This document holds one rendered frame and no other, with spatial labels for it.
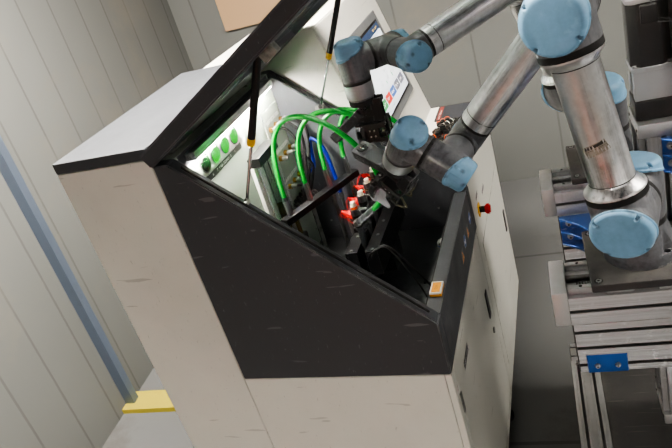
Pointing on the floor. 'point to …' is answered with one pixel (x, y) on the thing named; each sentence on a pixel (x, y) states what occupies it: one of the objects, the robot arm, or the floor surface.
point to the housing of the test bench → (161, 268)
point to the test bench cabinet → (366, 410)
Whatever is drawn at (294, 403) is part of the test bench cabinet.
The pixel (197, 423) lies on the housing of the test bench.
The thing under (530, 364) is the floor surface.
